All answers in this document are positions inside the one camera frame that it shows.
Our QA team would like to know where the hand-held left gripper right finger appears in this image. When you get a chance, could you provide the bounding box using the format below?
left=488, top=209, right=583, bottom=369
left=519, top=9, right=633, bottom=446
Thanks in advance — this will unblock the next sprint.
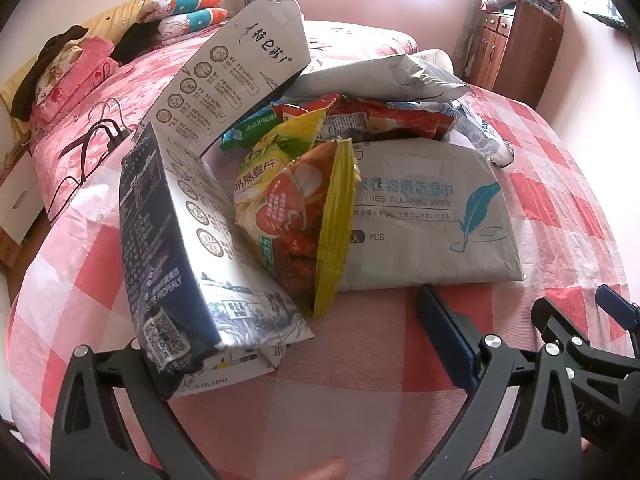
left=410, top=284, right=587, bottom=480

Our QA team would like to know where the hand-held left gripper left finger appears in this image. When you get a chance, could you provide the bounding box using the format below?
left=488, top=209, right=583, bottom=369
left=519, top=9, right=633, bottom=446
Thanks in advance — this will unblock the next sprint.
left=50, top=342, right=212, bottom=480

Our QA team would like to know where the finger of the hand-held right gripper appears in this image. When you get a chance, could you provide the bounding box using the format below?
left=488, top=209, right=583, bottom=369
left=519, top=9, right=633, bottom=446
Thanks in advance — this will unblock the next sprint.
left=596, top=284, right=640, bottom=333
left=531, top=297, right=598, bottom=361

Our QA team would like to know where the grey wet wipes pack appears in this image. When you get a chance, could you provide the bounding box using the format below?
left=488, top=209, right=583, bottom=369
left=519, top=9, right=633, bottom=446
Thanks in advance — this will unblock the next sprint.
left=339, top=139, right=527, bottom=292

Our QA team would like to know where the dark blue milk carton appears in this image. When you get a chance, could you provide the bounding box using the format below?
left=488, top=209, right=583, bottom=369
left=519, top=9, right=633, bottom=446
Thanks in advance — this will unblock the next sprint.
left=119, top=122, right=316, bottom=401

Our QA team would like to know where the red tea packet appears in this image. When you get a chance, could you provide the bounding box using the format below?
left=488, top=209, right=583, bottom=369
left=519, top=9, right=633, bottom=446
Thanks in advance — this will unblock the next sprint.
left=271, top=92, right=457, bottom=144

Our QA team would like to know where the grey plastic mailing bag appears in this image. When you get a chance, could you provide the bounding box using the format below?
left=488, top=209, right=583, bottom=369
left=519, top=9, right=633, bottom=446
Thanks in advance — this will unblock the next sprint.
left=287, top=52, right=474, bottom=107

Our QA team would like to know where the red white checked tablecloth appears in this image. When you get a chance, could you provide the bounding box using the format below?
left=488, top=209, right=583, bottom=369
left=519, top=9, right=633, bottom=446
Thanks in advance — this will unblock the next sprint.
left=7, top=80, right=636, bottom=480

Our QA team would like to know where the white bag with blue print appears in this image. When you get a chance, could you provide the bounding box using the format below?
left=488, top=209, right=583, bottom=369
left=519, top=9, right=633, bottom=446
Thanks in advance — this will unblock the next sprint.
left=439, top=94, right=516, bottom=169

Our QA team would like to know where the yellow oatmeal packet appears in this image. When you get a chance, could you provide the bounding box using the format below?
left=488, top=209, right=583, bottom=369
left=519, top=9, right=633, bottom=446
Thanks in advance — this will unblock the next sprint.
left=232, top=107, right=362, bottom=319

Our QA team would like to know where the black power adapter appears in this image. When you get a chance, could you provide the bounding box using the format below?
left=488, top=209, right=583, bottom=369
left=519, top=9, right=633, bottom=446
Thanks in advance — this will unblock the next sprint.
left=97, top=120, right=137, bottom=154

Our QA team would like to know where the teal wipes packet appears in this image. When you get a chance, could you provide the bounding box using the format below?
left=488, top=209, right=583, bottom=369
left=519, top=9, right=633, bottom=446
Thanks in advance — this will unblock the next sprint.
left=220, top=110, right=282, bottom=154

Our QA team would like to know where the brown wooden cabinet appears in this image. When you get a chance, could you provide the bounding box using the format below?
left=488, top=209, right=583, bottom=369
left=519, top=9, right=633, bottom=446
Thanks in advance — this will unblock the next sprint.
left=467, top=0, right=566, bottom=110

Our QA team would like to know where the white round object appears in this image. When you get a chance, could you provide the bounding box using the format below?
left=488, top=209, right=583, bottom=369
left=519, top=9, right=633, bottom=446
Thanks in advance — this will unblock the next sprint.
left=414, top=50, right=454, bottom=79

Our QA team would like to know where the pink bed sheet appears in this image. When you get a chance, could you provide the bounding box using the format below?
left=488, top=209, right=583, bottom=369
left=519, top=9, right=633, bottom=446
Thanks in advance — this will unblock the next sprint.
left=30, top=20, right=419, bottom=222

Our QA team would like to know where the pink folded quilt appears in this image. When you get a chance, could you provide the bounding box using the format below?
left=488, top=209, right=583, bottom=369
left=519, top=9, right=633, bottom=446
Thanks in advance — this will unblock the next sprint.
left=32, top=37, right=121, bottom=122

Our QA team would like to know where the white flattened milk carton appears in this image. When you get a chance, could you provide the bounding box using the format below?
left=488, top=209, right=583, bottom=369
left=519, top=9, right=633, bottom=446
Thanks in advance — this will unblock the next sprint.
left=149, top=0, right=313, bottom=159

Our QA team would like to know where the black clothing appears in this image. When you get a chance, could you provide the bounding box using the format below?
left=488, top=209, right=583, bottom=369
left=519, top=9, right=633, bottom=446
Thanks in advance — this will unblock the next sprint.
left=110, top=22, right=167, bottom=64

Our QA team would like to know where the dark brown clothing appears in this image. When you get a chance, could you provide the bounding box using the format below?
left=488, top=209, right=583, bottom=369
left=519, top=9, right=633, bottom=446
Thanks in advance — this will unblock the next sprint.
left=11, top=25, right=89, bottom=122

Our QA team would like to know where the yellow star print headboard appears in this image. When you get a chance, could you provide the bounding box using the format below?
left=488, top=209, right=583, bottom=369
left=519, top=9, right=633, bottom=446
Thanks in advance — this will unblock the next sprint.
left=0, top=0, right=152, bottom=107

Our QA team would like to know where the black cable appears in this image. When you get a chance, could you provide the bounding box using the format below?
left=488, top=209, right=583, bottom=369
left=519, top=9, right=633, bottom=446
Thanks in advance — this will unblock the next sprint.
left=47, top=97, right=136, bottom=222

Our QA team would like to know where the wall-mounted television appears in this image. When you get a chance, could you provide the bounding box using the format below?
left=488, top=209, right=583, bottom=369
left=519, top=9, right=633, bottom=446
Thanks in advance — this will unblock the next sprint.
left=582, top=9, right=640, bottom=73

